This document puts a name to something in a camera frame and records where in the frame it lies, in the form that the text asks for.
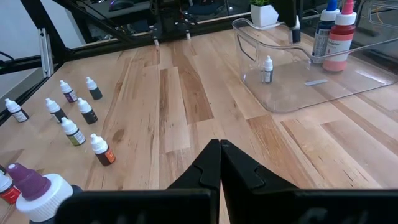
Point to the black computer mouse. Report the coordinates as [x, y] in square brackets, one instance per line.
[121, 4]

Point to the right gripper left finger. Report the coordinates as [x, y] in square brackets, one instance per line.
[205, 174]

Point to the clear plastic bin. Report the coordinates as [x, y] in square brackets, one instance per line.
[311, 96]

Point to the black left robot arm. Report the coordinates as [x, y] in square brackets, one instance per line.
[169, 18]

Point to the small purple-label dropper bottle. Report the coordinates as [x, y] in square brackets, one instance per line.
[71, 96]

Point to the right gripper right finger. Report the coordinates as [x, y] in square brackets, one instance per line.
[239, 177]

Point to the large red colouring bottle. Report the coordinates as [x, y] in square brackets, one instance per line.
[339, 46]

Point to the small green-label dropper bottle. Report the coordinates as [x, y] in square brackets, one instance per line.
[74, 135]

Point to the white peg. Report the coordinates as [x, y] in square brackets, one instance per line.
[188, 35]
[156, 42]

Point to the large blue colouring bottle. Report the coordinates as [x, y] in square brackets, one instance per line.
[321, 37]

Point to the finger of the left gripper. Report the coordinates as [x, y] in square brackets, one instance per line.
[287, 12]

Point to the small-leaf plant white pot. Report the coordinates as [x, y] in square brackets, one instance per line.
[264, 15]

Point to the small teal dropper bottle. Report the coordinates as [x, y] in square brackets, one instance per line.
[95, 92]

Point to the silver bracket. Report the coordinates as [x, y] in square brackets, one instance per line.
[45, 53]

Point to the small orange-label dropper bottle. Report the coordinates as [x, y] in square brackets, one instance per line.
[104, 155]

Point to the large purple colouring bottle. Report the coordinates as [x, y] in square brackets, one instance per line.
[40, 199]

